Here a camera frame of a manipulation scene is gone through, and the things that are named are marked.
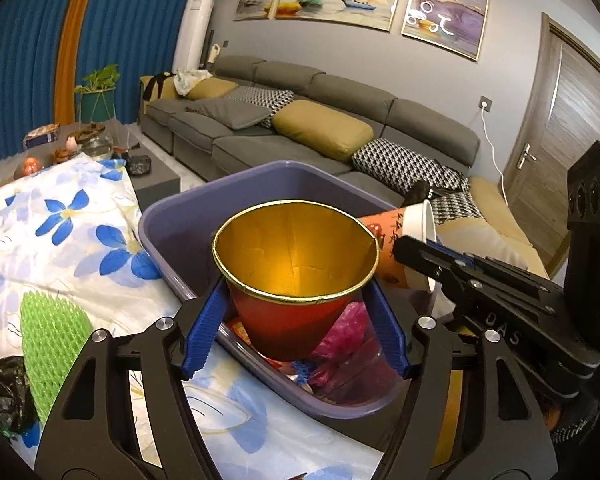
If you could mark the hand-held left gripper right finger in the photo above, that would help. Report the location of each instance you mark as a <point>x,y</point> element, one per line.
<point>392,340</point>

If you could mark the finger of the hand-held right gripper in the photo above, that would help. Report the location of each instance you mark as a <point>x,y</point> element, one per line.
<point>450,252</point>
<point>422,257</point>

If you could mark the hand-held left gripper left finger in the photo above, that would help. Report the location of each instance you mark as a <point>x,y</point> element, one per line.
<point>202,335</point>

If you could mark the orange paper cup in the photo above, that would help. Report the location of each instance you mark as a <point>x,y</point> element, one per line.
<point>390,245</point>

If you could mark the pink plastic bag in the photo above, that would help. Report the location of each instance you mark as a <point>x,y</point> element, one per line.
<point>345,332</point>

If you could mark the red cup gold inside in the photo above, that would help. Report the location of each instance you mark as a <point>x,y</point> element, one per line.
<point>295,260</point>

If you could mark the purple plastic bin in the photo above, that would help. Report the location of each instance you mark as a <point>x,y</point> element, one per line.
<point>190,210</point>

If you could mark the person's right hand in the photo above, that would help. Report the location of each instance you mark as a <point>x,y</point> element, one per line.
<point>580,417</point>

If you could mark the beige cushion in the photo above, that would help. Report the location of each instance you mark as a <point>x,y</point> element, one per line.
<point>485,242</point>

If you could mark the houndstooth cushion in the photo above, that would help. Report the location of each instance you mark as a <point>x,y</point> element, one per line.
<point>455,206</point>
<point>405,165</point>
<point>265,99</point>

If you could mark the dark object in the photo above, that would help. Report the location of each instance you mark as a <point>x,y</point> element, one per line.
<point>422,191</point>

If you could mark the green foam net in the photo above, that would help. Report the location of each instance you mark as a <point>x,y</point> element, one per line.
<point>50,350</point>

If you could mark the large mustard cushion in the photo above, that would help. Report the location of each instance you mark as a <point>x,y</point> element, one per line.
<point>322,132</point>

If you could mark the grey coffee table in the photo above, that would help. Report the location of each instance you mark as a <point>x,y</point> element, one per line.
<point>155,180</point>

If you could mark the blue floral blanket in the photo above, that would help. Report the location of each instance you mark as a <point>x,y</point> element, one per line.
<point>55,250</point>

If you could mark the wooden door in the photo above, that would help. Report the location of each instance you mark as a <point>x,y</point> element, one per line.
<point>570,125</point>

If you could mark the black ashtray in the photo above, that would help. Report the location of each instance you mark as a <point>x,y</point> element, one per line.
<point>140,165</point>

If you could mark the grey sofa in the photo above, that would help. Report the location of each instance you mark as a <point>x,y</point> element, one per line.
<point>340,95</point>

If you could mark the black plastic bag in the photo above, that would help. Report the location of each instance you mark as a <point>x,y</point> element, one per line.
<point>5,395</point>

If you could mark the glass bowl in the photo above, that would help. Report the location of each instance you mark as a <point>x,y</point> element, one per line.
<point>98,147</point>

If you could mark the grey cushion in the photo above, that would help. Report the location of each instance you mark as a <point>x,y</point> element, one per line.
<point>230,112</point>

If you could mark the orange round ornament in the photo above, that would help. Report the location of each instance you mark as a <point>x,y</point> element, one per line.
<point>30,165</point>

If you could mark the purple toned painting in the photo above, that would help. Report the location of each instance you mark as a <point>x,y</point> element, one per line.
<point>445,10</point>

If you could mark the small mustard cushion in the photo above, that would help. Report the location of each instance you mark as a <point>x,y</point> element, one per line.
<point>207,89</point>

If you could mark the white plastic bag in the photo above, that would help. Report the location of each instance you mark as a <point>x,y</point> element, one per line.
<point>192,80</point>

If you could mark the blue box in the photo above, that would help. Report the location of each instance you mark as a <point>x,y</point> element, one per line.
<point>42,136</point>

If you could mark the potted plant green pot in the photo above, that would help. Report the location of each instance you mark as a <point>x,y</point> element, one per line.
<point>97,95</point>

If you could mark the white tower air conditioner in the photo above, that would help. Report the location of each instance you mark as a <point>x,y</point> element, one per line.
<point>192,35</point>

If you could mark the blue curtain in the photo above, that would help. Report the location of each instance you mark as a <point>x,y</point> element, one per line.
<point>140,35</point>
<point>20,85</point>

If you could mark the orange curtain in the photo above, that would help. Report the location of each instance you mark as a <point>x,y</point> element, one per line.
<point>77,40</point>

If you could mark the wall socket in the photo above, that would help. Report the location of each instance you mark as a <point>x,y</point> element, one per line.
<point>486,104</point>

